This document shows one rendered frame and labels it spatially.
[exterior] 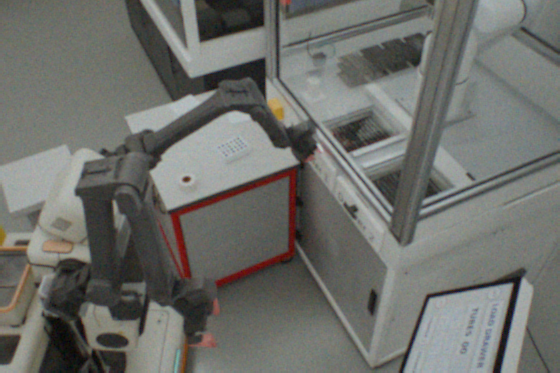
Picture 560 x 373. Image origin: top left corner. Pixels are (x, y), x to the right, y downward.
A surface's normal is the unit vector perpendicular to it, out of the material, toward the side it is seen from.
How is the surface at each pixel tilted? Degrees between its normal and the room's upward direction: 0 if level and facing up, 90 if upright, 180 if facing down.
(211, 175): 0
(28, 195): 0
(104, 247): 90
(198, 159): 0
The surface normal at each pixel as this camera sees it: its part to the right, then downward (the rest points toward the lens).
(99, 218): 0.05, 0.72
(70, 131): 0.00, -0.70
